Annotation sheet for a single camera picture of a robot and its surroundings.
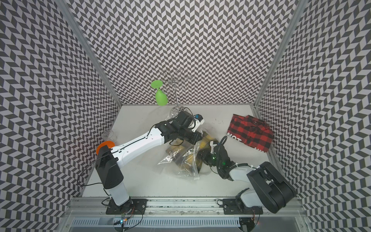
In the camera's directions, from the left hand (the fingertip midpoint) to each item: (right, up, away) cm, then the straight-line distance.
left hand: (201, 140), depth 76 cm
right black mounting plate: (+15, -33, -4) cm, 37 cm away
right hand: (-2, -11, +10) cm, 15 cm away
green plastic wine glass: (-25, +25, +18) cm, 40 cm away
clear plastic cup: (-62, 0, +22) cm, 66 cm away
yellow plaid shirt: (-6, -8, +1) cm, 11 cm away
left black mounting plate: (-33, -33, -5) cm, 47 cm away
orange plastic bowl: (-57, -5, +15) cm, 59 cm away
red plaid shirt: (+37, +3, +22) cm, 43 cm away
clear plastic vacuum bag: (-17, -15, +6) cm, 24 cm away
